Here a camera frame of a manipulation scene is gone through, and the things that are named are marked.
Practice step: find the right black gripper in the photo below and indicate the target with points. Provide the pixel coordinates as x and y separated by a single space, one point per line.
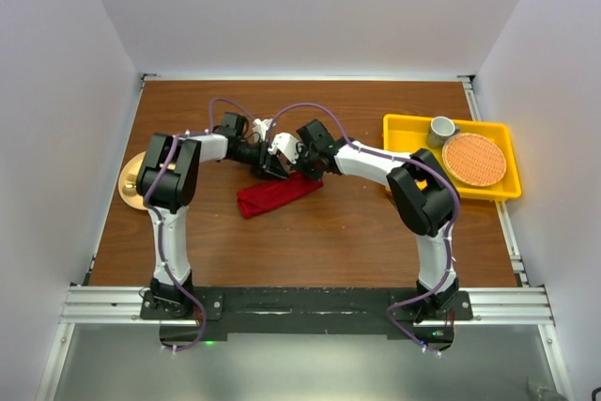
299 163

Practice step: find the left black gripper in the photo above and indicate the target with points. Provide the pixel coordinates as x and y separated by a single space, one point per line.
270 163

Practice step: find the white cup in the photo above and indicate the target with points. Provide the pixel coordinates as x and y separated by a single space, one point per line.
441 129

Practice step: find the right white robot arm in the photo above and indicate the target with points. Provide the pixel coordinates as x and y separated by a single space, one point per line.
425 199

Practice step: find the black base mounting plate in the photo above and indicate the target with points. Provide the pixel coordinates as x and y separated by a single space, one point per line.
304 310

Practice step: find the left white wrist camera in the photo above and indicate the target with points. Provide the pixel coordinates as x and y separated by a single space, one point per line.
260 128

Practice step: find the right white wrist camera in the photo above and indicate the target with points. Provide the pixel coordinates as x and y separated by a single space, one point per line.
285 144

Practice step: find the gold spoon on plate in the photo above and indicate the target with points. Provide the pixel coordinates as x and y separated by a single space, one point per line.
128 186

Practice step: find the yellow plastic tray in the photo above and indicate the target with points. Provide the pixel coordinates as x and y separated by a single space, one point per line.
408 134

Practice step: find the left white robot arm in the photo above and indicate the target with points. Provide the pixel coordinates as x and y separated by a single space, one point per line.
167 182

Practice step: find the round wooden plate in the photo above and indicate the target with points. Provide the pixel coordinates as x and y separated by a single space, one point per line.
132 167

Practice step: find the red cloth napkin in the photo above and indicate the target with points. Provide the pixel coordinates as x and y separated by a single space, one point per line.
269 195

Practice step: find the orange woven coaster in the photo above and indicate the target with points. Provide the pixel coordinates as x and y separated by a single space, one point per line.
474 160

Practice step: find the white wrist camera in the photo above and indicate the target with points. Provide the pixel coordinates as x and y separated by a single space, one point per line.
260 128
285 144

